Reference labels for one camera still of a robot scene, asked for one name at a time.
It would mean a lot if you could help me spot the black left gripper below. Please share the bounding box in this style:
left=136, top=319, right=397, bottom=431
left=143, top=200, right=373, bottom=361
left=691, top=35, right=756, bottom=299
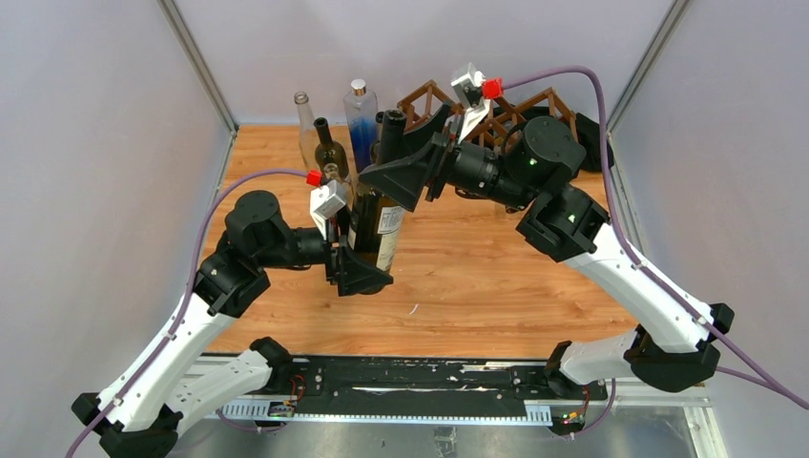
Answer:
left=257, top=203, right=394, bottom=294

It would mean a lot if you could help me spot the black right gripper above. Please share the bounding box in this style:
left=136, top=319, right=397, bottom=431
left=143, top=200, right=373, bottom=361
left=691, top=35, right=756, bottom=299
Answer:
left=358, top=99, right=535, bottom=213

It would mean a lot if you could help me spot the dark bottle rack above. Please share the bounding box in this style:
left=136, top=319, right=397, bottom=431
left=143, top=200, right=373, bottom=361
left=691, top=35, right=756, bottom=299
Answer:
left=345, top=109, right=409, bottom=296

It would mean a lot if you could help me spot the blue square glass bottle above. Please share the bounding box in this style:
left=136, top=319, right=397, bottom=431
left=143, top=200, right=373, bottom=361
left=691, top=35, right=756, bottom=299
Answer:
left=343, top=79, right=378, bottom=173

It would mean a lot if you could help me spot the dark bottle white label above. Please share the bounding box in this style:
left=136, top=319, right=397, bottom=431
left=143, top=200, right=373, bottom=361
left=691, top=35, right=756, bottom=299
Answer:
left=314, top=117, right=350, bottom=182

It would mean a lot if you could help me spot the clear round glass bottle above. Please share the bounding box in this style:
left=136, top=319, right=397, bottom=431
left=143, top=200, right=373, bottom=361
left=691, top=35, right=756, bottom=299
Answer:
left=294, top=91, right=320, bottom=170

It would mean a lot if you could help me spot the dark bottle barcode label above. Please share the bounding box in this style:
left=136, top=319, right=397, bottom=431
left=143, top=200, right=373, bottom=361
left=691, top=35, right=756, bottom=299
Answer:
left=370, top=111, right=384, bottom=165

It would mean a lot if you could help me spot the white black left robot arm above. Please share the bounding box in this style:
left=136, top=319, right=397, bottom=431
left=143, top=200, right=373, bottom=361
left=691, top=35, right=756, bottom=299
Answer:
left=72, top=191, right=393, bottom=457

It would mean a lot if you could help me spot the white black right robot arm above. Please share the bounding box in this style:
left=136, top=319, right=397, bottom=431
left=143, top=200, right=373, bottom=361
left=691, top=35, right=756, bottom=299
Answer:
left=360, top=105, right=735, bottom=399

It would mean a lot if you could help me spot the brown wooden wine rack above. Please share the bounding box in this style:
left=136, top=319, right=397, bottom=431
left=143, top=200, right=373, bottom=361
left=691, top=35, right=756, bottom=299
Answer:
left=397, top=79, right=580, bottom=151

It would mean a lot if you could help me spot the black cloth behind rack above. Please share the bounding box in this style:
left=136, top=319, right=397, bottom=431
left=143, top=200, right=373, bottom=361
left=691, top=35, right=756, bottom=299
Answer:
left=504, top=106, right=603, bottom=172

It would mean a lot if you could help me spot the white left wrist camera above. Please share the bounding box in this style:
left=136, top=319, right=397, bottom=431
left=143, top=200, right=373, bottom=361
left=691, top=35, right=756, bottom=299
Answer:
left=309, top=180, right=348, bottom=240

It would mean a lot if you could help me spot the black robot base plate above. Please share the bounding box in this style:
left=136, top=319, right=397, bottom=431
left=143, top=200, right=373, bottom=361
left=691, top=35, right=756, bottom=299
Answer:
left=215, top=353, right=608, bottom=425

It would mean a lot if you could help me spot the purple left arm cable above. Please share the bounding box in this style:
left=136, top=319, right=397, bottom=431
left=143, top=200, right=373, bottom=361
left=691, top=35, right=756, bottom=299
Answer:
left=65, top=168, right=323, bottom=458

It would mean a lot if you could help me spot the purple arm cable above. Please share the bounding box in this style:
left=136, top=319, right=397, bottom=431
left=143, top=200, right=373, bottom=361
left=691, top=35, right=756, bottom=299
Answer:
left=481, top=65, right=809, bottom=411
left=65, top=168, right=323, bottom=458

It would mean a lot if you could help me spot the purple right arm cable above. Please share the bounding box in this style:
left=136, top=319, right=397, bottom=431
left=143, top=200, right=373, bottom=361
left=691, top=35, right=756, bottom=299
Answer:
left=481, top=65, right=809, bottom=411

